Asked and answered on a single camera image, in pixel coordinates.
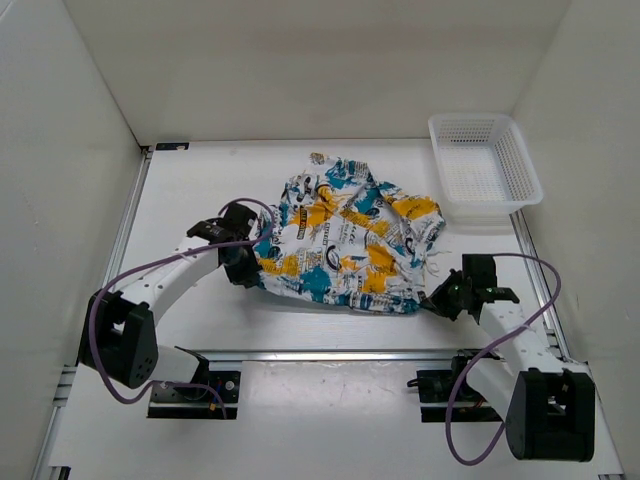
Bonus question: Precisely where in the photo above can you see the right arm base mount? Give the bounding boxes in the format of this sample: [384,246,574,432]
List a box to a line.
[406,349,502,423]

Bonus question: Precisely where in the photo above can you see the patterned white shorts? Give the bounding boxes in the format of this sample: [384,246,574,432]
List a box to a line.
[253,153,446,315]

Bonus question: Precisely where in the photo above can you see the white plastic basket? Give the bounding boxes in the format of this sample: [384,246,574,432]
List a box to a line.
[428,113,543,225]

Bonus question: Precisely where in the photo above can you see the black corner label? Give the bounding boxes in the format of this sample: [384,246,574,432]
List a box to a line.
[155,142,190,151]

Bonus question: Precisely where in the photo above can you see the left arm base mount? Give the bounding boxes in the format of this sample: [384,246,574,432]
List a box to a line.
[147,362,242,421]

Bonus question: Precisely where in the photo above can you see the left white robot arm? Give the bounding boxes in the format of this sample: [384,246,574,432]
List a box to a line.
[78,198,271,404]

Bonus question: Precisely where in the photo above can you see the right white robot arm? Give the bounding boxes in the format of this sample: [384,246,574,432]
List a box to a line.
[421,254,596,466]

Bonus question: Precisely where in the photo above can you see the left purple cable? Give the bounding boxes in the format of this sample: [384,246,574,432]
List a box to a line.
[93,198,276,419]

